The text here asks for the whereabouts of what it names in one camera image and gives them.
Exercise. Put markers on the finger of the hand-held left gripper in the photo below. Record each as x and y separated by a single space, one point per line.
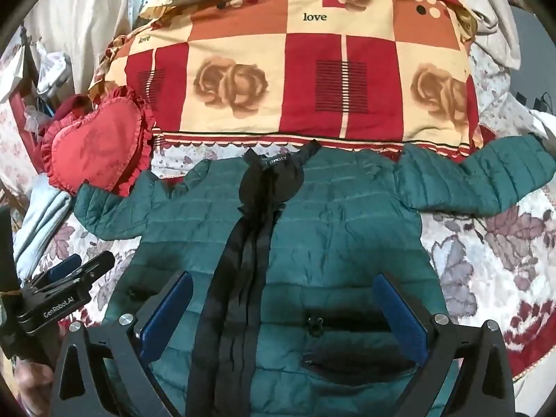
97 265
65 267

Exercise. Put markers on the dark red cloth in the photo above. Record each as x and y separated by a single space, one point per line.
69 110

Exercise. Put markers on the grey-white cloth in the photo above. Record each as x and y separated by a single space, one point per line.
491 8

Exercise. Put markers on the red heart-shaped pillow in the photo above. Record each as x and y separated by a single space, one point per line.
100 143

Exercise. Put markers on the checkered rose print quilt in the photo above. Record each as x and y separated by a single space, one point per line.
304 74

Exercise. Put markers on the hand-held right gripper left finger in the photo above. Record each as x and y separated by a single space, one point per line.
169 312

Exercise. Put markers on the floral plush blanket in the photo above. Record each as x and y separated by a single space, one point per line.
478 247

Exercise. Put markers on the light blue cloth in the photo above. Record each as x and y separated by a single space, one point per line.
41 226

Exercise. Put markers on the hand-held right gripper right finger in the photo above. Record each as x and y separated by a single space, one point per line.
402 317

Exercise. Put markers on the green puffer jacket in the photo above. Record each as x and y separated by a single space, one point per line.
347 247

